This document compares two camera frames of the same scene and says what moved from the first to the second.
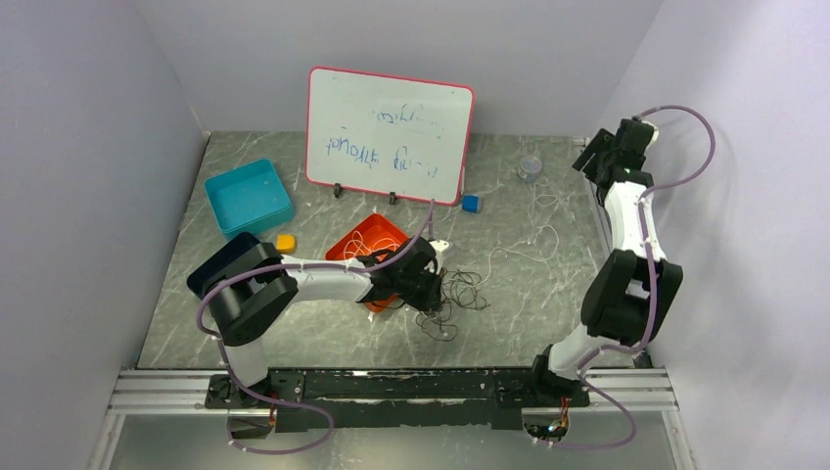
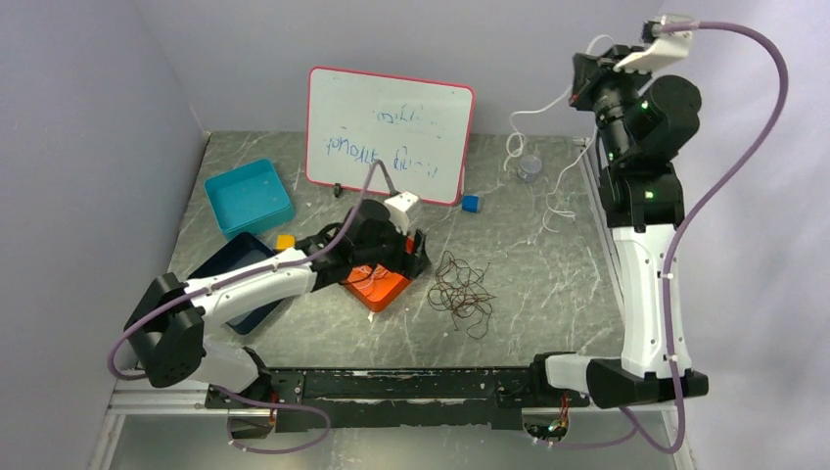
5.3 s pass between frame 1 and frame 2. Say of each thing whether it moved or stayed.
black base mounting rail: stayed
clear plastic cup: stayed
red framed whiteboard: stayed
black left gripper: moved
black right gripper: moved
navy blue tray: stayed
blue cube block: stayed
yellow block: stayed
